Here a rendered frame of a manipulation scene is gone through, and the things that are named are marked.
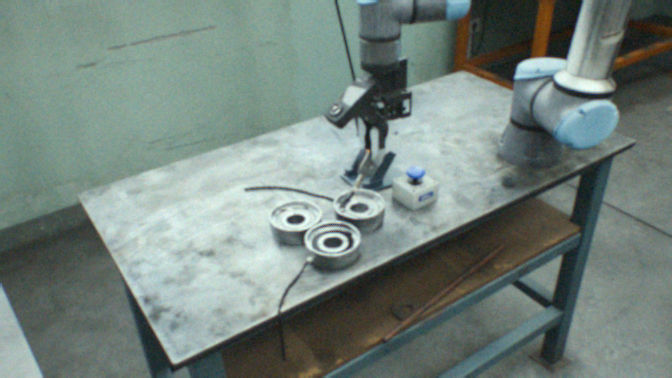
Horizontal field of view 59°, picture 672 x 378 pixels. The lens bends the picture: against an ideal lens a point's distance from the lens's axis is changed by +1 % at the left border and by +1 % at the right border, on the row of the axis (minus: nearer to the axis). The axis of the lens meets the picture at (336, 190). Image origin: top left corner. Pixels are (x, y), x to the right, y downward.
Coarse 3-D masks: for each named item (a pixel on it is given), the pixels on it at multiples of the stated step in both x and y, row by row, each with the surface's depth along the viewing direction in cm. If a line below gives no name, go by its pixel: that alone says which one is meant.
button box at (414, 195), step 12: (396, 180) 125; (408, 180) 125; (420, 180) 124; (432, 180) 125; (396, 192) 126; (408, 192) 122; (420, 192) 122; (432, 192) 124; (408, 204) 124; (420, 204) 124
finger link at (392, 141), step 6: (390, 126) 112; (372, 132) 111; (378, 132) 110; (390, 132) 112; (372, 138) 112; (378, 138) 110; (390, 138) 113; (396, 138) 114; (372, 144) 113; (378, 144) 111; (390, 144) 114; (396, 144) 115; (372, 150) 114; (378, 150) 112; (384, 150) 113; (390, 150) 114; (372, 156) 114; (378, 156) 113; (378, 162) 115
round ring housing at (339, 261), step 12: (312, 228) 113; (324, 228) 114; (336, 228) 114; (348, 228) 114; (324, 240) 112; (336, 240) 113; (360, 240) 110; (312, 252) 107; (348, 252) 106; (324, 264) 107; (336, 264) 107; (348, 264) 109
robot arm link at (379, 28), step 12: (360, 0) 99; (372, 0) 97; (384, 0) 97; (396, 0) 98; (408, 0) 98; (360, 12) 100; (372, 12) 98; (384, 12) 98; (396, 12) 98; (408, 12) 99; (360, 24) 101; (372, 24) 99; (384, 24) 99; (396, 24) 100; (360, 36) 103; (372, 36) 100; (384, 36) 100; (396, 36) 101
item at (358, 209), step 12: (348, 192) 123; (360, 192) 124; (372, 192) 123; (336, 204) 121; (348, 204) 121; (360, 204) 122; (384, 204) 119; (336, 216) 118; (348, 216) 116; (360, 216) 117; (372, 216) 115; (384, 216) 119; (360, 228) 117; (372, 228) 118
